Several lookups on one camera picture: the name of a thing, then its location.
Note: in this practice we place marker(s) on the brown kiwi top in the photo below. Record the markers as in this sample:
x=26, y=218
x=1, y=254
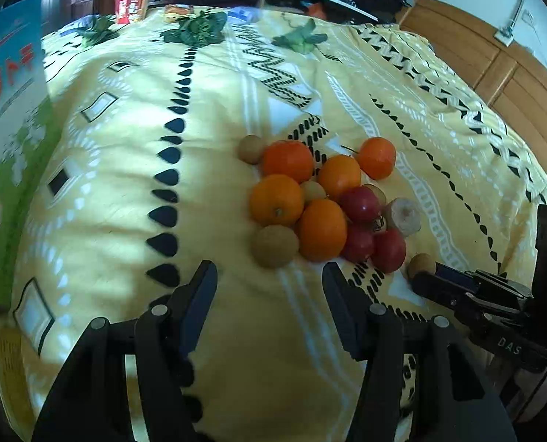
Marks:
x=252, y=148

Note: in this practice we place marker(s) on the blue plastic packet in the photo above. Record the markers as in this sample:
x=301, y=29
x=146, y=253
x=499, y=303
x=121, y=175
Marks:
x=243, y=14

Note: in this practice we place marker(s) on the brown kiwi bottom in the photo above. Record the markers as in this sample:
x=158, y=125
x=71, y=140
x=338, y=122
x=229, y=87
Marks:
x=276, y=246

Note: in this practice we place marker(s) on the blue and green carton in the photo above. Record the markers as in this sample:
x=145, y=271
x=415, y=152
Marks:
x=11, y=147

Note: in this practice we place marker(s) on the orange snack packet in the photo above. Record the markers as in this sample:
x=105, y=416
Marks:
x=178, y=12

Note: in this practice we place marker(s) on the red apple lower right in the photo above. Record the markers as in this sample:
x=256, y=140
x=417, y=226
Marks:
x=388, y=249

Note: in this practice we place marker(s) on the wooden headboard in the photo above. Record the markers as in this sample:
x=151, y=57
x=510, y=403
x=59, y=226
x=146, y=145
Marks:
x=508, y=83

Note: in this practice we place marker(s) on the white wall socket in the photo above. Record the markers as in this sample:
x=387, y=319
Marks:
x=503, y=37

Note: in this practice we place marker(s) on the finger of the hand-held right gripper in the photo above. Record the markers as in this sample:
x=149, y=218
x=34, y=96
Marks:
x=455, y=276
x=443, y=294

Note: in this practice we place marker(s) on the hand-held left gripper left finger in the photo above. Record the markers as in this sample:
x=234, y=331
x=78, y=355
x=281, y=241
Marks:
x=195, y=313

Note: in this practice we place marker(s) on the red apple upper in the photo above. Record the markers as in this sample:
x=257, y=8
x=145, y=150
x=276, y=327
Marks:
x=360, y=203

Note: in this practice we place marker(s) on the red apple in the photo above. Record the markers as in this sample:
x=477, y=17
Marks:
x=360, y=203
x=388, y=249
x=358, y=242

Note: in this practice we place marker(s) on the yellow patterned blanket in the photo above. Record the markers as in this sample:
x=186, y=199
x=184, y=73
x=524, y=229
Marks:
x=126, y=184

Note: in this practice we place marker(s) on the red snack package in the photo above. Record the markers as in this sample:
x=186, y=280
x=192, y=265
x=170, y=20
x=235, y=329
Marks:
x=131, y=8

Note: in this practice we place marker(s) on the red apple lower left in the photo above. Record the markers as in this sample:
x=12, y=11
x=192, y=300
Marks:
x=358, y=242

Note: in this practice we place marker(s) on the green leafy vegetable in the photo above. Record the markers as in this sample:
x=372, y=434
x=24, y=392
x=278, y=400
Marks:
x=301, y=39
x=200, y=27
x=98, y=31

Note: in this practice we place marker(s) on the orange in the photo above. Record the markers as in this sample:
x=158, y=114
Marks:
x=287, y=161
x=276, y=198
x=323, y=229
x=377, y=157
x=339, y=176

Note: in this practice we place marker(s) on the brown kiwi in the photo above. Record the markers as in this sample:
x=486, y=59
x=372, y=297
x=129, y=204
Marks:
x=276, y=246
x=252, y=148

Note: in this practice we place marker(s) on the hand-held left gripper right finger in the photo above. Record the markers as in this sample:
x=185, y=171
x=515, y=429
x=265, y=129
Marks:
x=340, y=308

